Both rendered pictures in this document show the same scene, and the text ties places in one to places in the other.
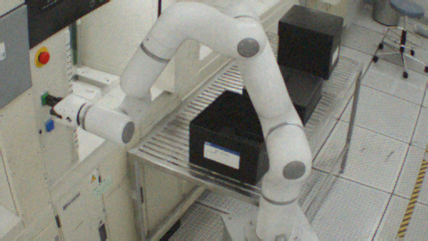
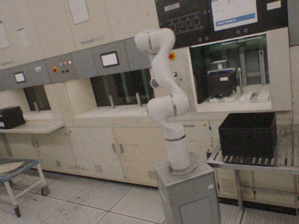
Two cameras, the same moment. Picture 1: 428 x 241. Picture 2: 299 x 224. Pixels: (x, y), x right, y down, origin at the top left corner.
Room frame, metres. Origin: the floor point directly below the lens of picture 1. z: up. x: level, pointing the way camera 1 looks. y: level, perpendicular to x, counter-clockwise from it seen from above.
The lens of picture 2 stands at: (1.35, -1.47, 1.44)
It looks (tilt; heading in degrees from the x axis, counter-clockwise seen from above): 14 degrees down; 96
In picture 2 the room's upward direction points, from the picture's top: 12 degrees counter-clockwise
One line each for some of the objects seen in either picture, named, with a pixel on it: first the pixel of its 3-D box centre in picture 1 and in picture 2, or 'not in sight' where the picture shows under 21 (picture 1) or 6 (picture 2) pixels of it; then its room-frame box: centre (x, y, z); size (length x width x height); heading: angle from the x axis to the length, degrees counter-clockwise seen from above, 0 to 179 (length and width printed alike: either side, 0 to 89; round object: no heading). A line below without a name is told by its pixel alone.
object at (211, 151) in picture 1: (239, 135); (248, 133); (1.77, -0.10, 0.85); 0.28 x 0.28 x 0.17; 62
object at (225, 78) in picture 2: not in sight; (221, 78); (1.83, 0.71, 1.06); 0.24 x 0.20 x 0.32; 153
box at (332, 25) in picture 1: (311, 40); not in sight; (2.56, -0.47, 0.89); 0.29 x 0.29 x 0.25; 66
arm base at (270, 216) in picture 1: (276, 213); (177, 152); (1.33, -0.21, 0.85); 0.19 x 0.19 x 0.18
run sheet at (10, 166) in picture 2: not in sight; (7, 167); (-0.64, 0.94, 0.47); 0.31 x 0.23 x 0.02; 174
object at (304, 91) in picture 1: (284, 89); not in sight; (2.16, -0.29, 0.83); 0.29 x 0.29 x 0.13; 65
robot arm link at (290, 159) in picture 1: (287, 168); (165, 118); (1.30, -0.21, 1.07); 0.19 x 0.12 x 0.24; 5
